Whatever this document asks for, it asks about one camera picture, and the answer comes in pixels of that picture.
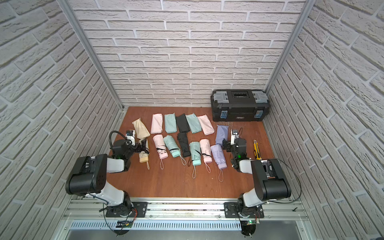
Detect beige umbrella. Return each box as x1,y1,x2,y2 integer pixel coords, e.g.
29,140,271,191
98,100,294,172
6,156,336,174
139,139,150,170

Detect beige umbrella sleeve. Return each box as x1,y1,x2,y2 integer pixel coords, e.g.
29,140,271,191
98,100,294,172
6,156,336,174
132,118,151,140

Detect lilac sleeved umbrella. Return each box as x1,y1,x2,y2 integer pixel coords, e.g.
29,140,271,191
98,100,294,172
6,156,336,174
216,125,229,146

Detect light pink sleeved umbrella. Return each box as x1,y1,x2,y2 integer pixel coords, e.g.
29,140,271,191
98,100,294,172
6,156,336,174
151,114,163,134

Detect small mint green sleeve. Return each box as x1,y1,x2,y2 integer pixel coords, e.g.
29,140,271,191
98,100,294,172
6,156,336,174
186,113,202,134

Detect mint green sleeved umbrella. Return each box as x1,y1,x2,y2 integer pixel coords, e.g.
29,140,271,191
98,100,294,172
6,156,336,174
164,113,178,134

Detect black umbrella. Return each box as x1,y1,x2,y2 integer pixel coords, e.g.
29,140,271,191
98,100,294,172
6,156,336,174
177,133,192,167

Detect black umbrella sleeve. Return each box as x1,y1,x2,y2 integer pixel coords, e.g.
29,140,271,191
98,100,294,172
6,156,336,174
176,114,190,133

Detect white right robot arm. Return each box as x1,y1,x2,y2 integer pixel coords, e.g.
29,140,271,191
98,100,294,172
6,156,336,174
223,138,292,216

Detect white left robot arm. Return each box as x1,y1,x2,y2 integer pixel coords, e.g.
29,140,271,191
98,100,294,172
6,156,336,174
65,140,149,218

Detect yellow utility knife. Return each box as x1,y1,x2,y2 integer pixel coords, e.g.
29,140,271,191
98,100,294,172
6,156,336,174
254,140,262,160

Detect black plastic toolbox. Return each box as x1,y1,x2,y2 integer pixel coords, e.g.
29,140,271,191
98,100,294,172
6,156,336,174
211,90,270,122

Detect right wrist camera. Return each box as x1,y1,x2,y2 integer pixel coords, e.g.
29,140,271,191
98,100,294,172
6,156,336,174
231,129,239,145

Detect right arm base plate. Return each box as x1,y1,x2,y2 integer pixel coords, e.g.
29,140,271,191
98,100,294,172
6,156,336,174
224,202,265,219

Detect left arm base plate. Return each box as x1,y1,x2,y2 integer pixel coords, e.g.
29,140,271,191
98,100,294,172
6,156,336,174
105,201,149,218

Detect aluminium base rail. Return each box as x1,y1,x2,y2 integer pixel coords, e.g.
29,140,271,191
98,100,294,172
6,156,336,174
53,198,315,240

